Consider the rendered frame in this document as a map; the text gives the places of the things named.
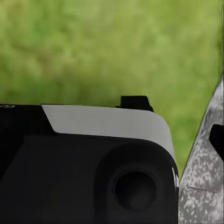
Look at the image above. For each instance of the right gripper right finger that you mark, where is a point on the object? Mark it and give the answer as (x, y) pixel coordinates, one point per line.
(217, 139)

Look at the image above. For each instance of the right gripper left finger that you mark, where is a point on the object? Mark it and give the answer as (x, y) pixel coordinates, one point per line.
(11, 139)

